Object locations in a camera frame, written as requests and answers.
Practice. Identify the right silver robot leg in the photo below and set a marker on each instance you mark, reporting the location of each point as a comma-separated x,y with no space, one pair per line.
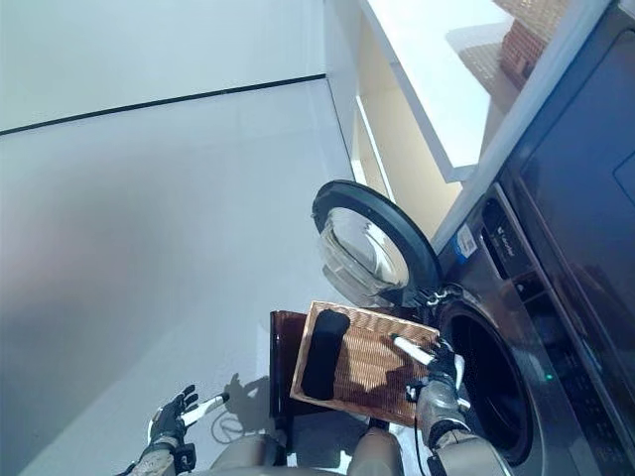
377,453

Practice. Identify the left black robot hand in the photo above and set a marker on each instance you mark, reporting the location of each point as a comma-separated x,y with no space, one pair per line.
168,419

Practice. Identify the blue energy label sticker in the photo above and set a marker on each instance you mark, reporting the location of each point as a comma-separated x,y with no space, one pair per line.
466,240

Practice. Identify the left silver robot leg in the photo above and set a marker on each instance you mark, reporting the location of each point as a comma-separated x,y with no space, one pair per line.
243,456

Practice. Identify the black garment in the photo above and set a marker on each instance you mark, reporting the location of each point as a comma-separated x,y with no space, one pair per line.
325,352

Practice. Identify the small brown wicker basket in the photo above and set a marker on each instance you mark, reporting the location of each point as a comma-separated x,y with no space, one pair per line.
521,54

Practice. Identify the silver robot leg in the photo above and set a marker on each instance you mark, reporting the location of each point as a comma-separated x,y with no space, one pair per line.
377,453
243,456

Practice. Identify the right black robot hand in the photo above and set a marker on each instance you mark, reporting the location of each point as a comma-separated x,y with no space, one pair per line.
444,369

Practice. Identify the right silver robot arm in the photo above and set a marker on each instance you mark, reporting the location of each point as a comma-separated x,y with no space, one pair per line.
441,416

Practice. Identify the glossy brown stool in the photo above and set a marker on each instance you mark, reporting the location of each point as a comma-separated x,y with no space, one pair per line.
283,367

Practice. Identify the rectangular wicker laundry basket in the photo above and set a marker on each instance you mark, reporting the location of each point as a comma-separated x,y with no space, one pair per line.
367,367

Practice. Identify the round glass washer door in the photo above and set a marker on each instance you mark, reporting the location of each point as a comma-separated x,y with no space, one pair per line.
377,203

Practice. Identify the dark stacked dryer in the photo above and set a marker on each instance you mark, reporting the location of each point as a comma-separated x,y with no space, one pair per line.
585,173

